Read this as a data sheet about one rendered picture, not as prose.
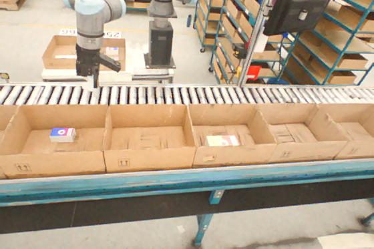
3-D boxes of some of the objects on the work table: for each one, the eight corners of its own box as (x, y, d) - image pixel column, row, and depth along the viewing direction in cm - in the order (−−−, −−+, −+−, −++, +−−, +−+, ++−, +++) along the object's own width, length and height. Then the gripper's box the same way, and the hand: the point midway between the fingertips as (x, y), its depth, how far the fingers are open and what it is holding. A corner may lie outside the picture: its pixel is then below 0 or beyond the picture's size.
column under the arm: (143, 53, 218) (143, 17, 196) (171, 53, 224) (174, 19, 203) (145, 69, 199) (145, 31, 178) (175, 69, 206) (179, 32, 184)
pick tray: (126, 48, 221) (125, 38, 214) (125, 71, 193) (125, 60, 187) (93, 47, 215) (92, 37, 208) (88, 71, 187) (86, 59, 181)
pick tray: (90, 46, 216) (89, 36, 209) (84, 69, 188) (82, 59, 181) (56, 45, 210) (53, 35, 203) (44, 69, 182) (41, 57, 175)
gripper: (77, 37, 91) (80, 84, 104) (73, 51, 82) (77, 101, 94) (101, 39, 94) (101, 85, 106) (100, 53, 85) (99, 101, 97)
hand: (97, 90), depth 101 cm, fingers open, 5 cm apart
